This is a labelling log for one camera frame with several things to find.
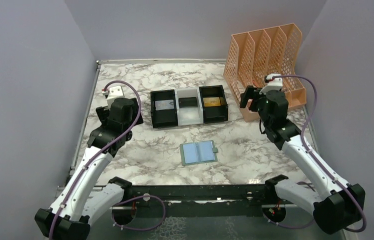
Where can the white tray middle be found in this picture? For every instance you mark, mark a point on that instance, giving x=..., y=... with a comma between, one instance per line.
x=189, y=115

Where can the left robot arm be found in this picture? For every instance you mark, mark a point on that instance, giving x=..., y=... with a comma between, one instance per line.
x=72, y=214

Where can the gold card in tray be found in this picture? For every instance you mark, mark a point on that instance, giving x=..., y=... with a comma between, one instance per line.
x=212, y=101

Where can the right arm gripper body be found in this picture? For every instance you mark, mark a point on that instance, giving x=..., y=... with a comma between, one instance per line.
x=257, y=103

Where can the orange file organizer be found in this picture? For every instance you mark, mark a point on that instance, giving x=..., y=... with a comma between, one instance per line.
x=255, y=54

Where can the black tray left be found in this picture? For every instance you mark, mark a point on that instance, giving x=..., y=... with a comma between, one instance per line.
x=164, y=118

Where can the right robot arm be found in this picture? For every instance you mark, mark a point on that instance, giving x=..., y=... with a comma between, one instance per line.
x=334, y=203

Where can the black mounting rail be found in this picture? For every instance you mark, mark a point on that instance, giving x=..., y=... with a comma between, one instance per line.
x=198, y=200

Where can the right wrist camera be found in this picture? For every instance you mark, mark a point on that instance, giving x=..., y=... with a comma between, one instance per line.
x=273, y=82

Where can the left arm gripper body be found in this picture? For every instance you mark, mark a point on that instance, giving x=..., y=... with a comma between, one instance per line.
x=104, y=114

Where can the black tray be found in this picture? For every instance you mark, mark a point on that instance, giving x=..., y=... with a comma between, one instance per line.
x=164, y=118
x=214, y=114

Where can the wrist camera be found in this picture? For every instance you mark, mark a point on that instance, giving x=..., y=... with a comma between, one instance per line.
x=112, y=93
x=273, y=82

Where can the green card holder wallet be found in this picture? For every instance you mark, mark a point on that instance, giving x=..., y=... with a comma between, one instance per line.
x=201, y=152

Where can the black tray right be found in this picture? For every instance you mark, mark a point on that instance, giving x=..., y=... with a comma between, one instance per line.
x=214, y=114

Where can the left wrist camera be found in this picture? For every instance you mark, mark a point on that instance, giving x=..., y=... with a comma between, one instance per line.
x=112, y=93

